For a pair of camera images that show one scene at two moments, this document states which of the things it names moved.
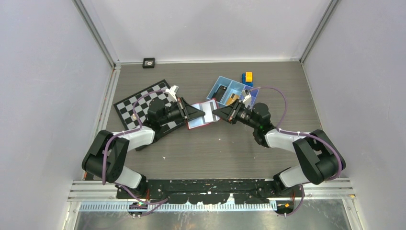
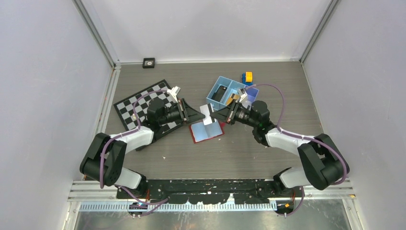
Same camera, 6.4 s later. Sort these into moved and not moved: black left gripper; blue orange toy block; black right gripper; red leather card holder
Moved: red leather card holder
Not moved: blue orange toy block; black left gripper; black right gripper
